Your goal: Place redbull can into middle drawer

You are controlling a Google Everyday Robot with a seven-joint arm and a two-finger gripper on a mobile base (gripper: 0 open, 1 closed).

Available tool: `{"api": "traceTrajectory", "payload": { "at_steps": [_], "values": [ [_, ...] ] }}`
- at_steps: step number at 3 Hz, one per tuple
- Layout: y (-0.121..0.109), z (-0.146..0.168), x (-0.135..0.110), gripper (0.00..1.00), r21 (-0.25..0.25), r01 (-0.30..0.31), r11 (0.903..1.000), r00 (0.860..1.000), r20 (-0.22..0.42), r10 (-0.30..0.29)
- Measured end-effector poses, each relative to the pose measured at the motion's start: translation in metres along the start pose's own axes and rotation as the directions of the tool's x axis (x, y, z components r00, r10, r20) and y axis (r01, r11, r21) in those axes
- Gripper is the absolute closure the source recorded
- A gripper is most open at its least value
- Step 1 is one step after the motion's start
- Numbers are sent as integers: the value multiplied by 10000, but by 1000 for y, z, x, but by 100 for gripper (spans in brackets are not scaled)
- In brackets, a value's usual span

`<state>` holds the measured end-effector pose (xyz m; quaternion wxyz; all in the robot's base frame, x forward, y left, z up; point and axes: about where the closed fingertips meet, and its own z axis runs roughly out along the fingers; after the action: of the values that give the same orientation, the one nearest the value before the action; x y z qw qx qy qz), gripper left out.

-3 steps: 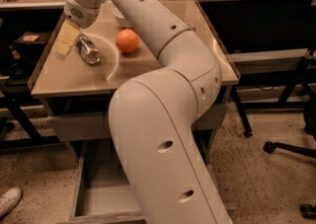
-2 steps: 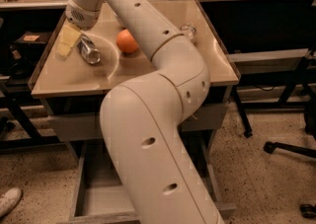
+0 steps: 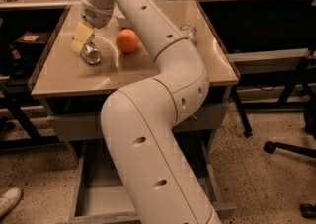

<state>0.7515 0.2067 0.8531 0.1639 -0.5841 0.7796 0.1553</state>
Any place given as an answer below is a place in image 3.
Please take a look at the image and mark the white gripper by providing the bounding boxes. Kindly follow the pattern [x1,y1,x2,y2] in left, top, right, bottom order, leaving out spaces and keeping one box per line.
[70,0,114,54]

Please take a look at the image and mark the silver blue redbull can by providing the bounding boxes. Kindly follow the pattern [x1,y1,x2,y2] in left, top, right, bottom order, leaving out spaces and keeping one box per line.
[81,42,101,65]

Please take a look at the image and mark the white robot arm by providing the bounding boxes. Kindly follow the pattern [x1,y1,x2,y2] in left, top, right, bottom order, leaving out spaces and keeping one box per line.
[71,0,222,224]

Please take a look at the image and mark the grey drawer cabinet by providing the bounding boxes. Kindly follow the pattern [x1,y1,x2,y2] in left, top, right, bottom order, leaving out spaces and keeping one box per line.
[27,0,240,224]

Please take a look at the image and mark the closed grey top drawer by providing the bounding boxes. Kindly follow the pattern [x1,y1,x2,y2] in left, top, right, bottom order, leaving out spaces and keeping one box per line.
[48,103,228,141]

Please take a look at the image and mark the open grey middle drawer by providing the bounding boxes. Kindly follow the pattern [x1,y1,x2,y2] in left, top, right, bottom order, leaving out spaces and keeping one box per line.
[66,132,236,224]

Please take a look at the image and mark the white ceramic bowl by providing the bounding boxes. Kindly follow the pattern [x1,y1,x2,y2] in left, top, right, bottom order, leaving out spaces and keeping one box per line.
[114,7,131,29]

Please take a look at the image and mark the orange fruit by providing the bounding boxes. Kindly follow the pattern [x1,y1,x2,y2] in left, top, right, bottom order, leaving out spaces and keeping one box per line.
[116,29,139,53]

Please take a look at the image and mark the black box with label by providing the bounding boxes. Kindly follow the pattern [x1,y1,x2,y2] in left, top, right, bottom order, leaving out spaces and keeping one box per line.
[13,32,51,49]

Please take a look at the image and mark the clear plastic water bottle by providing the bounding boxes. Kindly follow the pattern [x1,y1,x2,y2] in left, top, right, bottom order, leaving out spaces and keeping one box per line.
[180,24,196,42]

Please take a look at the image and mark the white shoe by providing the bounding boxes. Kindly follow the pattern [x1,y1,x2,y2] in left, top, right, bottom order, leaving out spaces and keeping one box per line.
[0,187,23,218]

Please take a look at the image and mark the black office chair base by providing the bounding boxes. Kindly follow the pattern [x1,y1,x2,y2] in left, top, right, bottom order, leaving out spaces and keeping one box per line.
[264,83,316,158]

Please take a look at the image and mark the black chair caster wheel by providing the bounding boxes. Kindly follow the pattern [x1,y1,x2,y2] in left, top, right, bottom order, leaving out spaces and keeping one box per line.
[299,204,316,219]

